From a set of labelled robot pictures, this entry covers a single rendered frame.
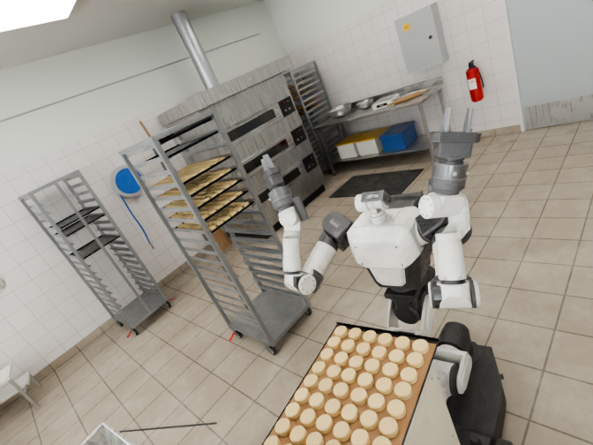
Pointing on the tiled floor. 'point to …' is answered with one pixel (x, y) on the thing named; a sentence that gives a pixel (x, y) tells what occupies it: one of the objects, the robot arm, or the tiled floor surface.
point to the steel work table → (387, 112)
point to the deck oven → (256, 136)
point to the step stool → (17, 386)
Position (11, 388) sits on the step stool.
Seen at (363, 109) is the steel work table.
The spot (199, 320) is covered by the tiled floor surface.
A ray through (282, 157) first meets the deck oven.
